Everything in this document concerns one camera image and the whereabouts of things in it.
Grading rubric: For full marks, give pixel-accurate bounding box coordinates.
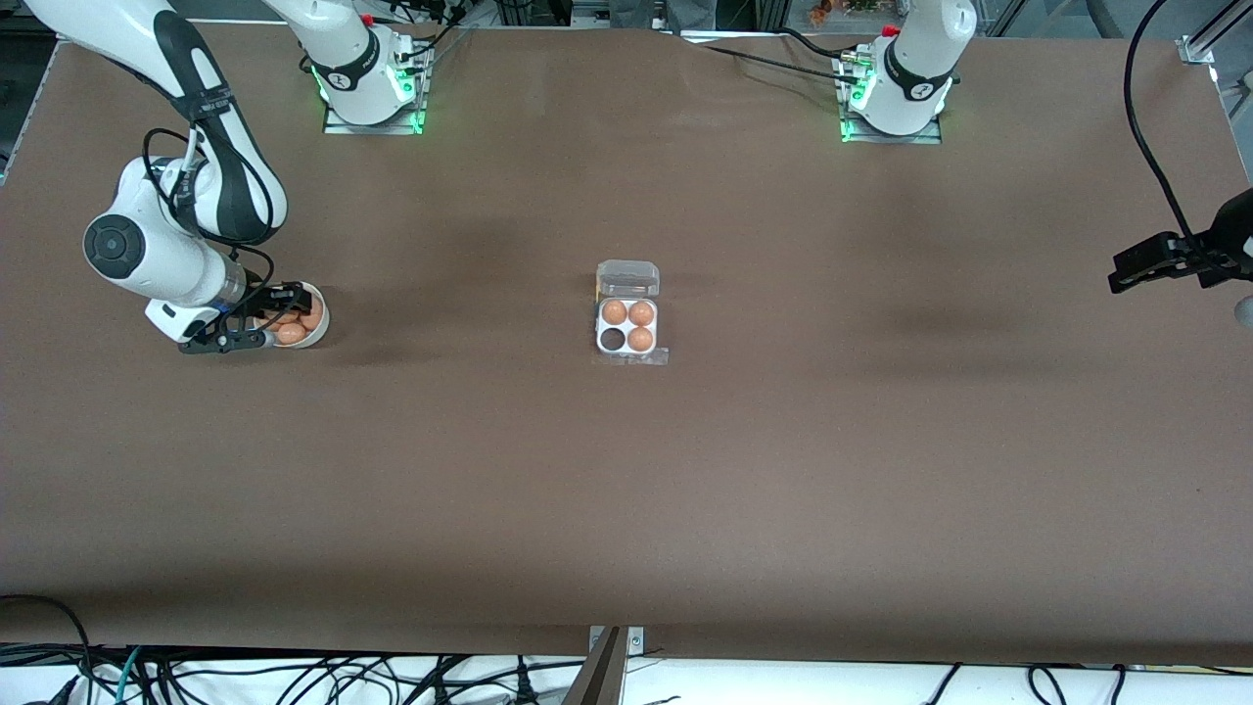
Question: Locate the clear plastic egg box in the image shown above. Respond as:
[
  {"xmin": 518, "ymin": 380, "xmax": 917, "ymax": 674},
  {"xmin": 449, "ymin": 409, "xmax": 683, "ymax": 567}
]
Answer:
[{"xmin": 594, "ymin": 259, "xmax": 662, "ymax": 359}]

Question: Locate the white ceramic bowl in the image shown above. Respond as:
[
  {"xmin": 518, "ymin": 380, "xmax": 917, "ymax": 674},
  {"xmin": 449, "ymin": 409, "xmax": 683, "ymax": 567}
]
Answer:
[{"xmin": 250, "ymin": 281, "xmax": 331, "ymax": 350}]

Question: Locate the aluminium corner profile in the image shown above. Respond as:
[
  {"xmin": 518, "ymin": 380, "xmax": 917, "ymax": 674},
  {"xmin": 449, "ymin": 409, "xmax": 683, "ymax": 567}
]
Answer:
[{"xmin": 1175, "ymin": 0, "xmax": 1253, "ymax": 68}]

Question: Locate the brown table cover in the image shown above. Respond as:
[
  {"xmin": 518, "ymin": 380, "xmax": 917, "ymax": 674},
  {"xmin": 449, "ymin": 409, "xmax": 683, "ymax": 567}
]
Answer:
[{"xmin": 0, "ymin": 20, "xmax": 1253, "ymax": 669}]

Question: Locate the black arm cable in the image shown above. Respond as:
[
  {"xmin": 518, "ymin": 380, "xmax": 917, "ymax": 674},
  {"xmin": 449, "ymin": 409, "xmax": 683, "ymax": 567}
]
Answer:
[
  {"xmin": 143, "ymin": 127, "xmax": 278, "ymax": 295},
  {"xmin": 1123, "ymin": 0, "xmax": 1207, "ymax": 260}
]

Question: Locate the teal floor cable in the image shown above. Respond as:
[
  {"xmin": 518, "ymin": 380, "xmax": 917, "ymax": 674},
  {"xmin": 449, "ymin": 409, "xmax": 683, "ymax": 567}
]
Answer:
[{"xmin": 114, "ymin": 646, "xmax": 144, "ymax": 705}]

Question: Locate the aluminium frame structure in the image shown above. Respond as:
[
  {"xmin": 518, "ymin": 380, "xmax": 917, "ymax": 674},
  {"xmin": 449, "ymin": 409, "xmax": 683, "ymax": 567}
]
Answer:
[{"xmin": 493, "ymin": 0, "xmax": 575, "ymax": 28}]

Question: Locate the black base cable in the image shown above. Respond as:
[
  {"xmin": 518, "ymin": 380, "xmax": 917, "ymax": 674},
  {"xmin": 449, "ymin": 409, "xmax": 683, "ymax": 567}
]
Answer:
[
  {"xmin": 778, "ymin": 27, "xmax": 867, "ymax": 62},
  {"xmin": 700, "ymin": 43, "xmax": 862, "ymax": 85}
]

